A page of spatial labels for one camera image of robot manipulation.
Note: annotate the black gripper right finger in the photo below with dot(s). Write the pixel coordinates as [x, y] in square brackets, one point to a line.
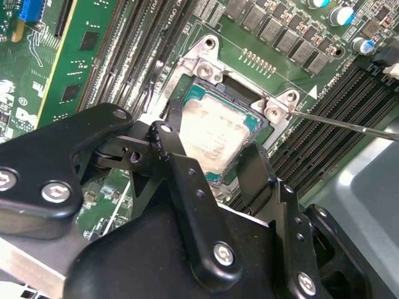
[290, 224]

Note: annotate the silver CPU plate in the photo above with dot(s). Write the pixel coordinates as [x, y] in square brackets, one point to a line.
[215, 134]

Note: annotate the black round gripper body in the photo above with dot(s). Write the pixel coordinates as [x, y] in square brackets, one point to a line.
[140, 264]

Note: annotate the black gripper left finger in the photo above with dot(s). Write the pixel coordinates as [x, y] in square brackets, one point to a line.
[40, 162]

